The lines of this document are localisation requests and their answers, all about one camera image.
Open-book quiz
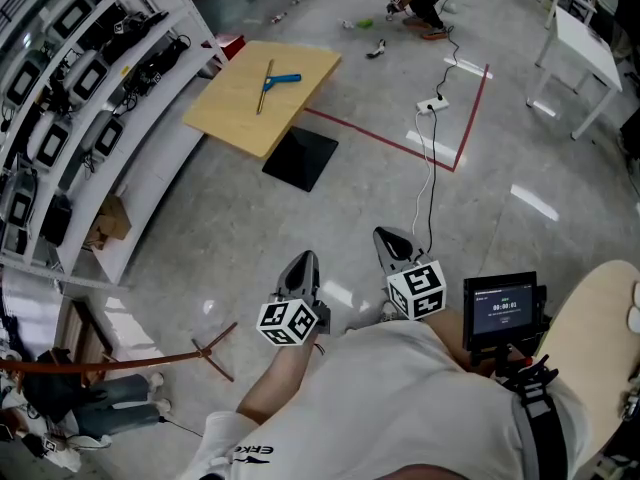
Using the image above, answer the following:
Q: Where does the white power strip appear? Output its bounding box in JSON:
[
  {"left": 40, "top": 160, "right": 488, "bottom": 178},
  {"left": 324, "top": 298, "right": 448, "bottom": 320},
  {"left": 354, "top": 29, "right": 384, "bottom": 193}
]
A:
[{"left": 415, "top": 96, "right": 450, "bottom": 116}]

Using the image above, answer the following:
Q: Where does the white power cable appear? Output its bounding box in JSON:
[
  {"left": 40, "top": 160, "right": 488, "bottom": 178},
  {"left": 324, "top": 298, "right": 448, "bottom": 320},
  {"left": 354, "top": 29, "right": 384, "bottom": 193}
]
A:
[{"left": 411, "top": 111, "right": 432, "bottom": 235}]

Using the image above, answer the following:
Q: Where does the blue squeegee with brass blade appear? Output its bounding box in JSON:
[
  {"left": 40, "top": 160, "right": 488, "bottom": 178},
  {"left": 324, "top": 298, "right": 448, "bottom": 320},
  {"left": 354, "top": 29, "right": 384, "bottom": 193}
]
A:
[{"left": 255, "top": 58, "right": 303, "bottom": 116}]

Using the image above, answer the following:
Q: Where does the red box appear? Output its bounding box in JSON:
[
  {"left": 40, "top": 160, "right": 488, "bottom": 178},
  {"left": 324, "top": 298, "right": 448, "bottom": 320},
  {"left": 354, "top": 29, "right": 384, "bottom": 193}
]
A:
[{"left": 201, "top": 32, "right": 247, "bottom": 62}]

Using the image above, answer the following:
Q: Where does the brown wooden cabinet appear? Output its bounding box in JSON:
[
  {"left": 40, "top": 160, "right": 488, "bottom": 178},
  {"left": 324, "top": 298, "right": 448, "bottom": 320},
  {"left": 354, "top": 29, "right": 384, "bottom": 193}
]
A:
[{"left": 58, "top": 298, "right": 109, "bottom": 369}]

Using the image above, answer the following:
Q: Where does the black harness strap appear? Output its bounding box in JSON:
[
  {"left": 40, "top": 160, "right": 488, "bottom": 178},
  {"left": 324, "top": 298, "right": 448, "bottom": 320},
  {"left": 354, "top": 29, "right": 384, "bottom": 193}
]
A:
[{"left": 492, "top": 355, "right": 571, "bottom": 480}]

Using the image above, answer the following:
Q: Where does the person's left forearm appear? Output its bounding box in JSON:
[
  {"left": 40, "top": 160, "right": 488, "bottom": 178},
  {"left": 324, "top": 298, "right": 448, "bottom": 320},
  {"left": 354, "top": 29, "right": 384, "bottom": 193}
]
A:
[{"left": 235, "top": 331, "right": 321, "bottom": 425}]

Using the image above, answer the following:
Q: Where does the person's right forearm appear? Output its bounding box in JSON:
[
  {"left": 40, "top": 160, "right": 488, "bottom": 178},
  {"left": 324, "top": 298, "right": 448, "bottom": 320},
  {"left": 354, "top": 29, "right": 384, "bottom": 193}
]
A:
[{"left": 424, "top": 307, "right": 484, "bottom": 369}]

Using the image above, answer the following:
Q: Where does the black cabled equipment pile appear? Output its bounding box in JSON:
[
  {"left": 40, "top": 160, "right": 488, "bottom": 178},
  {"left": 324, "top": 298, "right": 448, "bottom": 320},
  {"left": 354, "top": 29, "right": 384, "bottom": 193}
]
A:
[{"left": 97, "top": 10, "right": 193, "bottom": 97}]

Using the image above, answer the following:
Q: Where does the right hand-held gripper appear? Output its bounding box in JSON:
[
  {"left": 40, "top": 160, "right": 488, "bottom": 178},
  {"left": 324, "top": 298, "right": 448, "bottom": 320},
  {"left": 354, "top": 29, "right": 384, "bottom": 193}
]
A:
[{"left": 373, "top": 226, "right": 447, "bottom": 322}]

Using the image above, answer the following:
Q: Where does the black bag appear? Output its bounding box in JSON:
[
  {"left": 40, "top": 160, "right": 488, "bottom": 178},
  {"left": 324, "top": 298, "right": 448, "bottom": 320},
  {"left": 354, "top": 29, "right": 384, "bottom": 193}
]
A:
[{"left": 40, "top": 193, "right": 74, "bottom": 247}]

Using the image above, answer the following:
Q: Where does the red floor tape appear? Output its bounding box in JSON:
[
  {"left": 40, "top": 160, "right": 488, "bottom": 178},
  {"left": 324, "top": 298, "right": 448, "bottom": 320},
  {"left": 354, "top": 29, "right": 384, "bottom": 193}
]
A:
[{"left": 303, "top": 63, "right": 490, "bottom": 173}]

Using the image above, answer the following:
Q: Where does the black monitor screen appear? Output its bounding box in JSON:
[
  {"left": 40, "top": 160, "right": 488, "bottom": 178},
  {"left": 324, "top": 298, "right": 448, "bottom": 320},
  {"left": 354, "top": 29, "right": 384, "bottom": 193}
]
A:
[{"left": 462, "top": 270, "right": 550, "bottom": 353}]

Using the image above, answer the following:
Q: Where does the thin black floor cable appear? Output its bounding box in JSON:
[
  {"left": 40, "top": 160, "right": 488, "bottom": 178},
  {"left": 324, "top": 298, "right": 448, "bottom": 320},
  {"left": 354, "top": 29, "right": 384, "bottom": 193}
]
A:
[{"left": 158, "top": 416, "right": 205, "bottom": 439}]

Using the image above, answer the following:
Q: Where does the person's white shirt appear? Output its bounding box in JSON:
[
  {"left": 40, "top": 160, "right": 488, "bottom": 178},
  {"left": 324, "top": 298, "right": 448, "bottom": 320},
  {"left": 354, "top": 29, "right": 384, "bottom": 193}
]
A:
[{"left": 179, "top": 317, "right": 594, "bottom": 480}]

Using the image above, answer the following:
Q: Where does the white metal shelving unit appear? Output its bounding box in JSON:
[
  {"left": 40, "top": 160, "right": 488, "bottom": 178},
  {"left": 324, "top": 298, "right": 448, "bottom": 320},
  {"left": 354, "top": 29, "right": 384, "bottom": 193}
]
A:
[{"left": 0, "top": 0, "right": 232, "bottom": 290}]

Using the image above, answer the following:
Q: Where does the light wooden pedestal table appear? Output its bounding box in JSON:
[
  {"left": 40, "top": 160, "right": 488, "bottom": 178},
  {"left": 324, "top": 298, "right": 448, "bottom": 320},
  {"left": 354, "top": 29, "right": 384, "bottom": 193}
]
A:
[{"left": 182, "top": 40, "right": 344, "bottom": 193}]

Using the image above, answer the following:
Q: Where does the brown wooden coat rack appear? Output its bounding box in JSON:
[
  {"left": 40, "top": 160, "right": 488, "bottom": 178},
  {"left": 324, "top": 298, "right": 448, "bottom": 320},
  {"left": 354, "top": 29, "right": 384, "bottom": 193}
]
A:
[{"left": 0, "top": 321, "right": 239, "bottom": 384}]

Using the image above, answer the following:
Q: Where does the white rectangular table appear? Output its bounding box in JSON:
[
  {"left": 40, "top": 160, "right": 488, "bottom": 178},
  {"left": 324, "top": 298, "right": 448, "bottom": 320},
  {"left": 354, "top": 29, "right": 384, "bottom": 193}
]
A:
[{"left": 525, "top": 5, "right": 624, "bottom": 142}]

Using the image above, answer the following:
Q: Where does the group of white screen devices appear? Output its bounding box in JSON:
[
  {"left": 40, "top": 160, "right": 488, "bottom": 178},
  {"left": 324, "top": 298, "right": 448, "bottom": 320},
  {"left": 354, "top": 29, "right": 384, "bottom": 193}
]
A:
[{"left": 0, "top": 0, "right": 126, "bottom": 257}]

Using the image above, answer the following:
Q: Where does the beige round wooden board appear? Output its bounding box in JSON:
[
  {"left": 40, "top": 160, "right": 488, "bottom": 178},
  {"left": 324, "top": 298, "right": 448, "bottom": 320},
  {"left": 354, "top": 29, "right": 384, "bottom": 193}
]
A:
[{"left": 535, "top": 259, "right": 640, "bottom": 469}]

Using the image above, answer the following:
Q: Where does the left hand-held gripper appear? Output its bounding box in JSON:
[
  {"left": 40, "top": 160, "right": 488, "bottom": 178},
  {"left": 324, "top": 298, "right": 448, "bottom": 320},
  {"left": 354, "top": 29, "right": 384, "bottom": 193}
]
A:
[{"left": 256, "top": 250, "right": 332, "bottom": 348}]

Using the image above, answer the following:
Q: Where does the cardboard box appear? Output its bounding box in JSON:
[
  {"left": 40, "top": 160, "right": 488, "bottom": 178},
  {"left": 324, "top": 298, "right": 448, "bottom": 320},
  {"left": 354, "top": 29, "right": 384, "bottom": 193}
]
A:
[{"left": 83, "top": 193, "right": 133, "bottom": 252}]

